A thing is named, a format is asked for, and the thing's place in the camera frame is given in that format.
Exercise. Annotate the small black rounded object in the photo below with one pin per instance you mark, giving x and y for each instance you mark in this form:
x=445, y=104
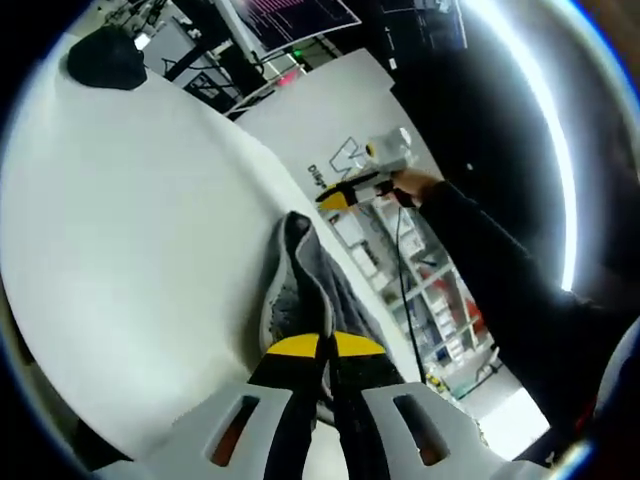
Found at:
x=105, y=60

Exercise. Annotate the grey metal shelving unit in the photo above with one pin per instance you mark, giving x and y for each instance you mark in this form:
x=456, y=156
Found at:
x=430, y=287

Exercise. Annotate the grey towel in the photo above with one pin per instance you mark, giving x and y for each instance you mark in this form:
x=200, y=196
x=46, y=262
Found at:
x=310, y=280

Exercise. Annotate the curved monitor purple display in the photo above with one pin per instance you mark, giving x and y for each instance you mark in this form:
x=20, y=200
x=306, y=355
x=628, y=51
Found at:
x=295, y=20

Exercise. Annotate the person's right hand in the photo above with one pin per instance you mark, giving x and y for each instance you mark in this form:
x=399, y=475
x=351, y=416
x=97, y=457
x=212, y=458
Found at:
x=415, y=185

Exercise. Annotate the dark hanging display screen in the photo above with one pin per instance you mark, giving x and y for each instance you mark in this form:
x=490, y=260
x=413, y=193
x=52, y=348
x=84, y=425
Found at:
x=425, y=22

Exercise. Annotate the pile of yellow black tools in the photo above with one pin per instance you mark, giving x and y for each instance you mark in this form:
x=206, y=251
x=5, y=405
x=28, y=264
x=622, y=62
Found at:
x=439, y=385

